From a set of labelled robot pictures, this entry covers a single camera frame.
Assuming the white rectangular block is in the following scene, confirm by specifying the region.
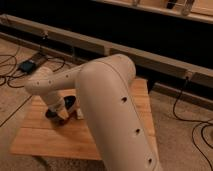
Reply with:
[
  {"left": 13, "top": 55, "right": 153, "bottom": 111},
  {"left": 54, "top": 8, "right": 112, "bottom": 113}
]
[{"left": 77, "top": 108, "right": 84, "bottom": 120}]

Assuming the bamboo wooden board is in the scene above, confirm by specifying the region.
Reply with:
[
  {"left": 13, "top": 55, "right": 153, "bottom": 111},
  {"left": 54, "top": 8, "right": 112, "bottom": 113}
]
[{"left": 10, "top": 78, "right": 158, "bottom": 160}]

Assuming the black cable on floor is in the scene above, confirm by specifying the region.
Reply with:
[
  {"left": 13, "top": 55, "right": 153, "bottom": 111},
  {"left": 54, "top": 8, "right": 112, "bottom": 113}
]
[
  {"left": 172, "top": 75, "right": 213, "bottom": 162},
  {"left": 0, "top": 49, "right": 72, "bottom": 89}
]

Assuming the dark power adapter box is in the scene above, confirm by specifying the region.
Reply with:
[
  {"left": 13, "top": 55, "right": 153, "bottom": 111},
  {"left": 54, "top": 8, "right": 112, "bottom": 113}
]
[{"left": 18, "top": 60, "right": 36, "bottom": 73}]

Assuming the black cable on left floor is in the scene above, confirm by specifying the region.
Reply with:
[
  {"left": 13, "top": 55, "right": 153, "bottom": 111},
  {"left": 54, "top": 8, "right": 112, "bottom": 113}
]
[{"left": 0, "top": 49, "right": 72, "bottom": 89}]

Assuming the black cable on right floor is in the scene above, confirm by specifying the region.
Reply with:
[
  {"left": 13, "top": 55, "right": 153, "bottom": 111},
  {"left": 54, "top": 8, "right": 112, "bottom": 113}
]
[{"left": 172, "top": 75, "right": 213, "bottom": 162}]

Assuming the long wooden baseboard rail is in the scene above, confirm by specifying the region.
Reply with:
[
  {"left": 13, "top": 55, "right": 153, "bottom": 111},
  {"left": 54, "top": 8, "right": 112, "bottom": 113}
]
[{"left": 0, "top": 14, "right": 213, "bottom": 88}]

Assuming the dark ceramic bowl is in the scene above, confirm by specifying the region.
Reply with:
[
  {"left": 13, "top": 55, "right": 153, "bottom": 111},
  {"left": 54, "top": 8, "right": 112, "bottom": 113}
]
[{"left": 45, "top": 95, "right": 76, "bottom": 124}]

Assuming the translucent tan gripper tip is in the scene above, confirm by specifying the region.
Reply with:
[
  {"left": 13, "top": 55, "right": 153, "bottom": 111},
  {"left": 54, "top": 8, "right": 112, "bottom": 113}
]
[{"left": 58, "top": 109, "right": 69, "bottom": 120}]

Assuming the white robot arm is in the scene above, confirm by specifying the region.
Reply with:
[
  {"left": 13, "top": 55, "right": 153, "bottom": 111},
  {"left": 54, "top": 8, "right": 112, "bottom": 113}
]
[{"left": 25, "top": 54, "right": 163, "bottom": 171}]

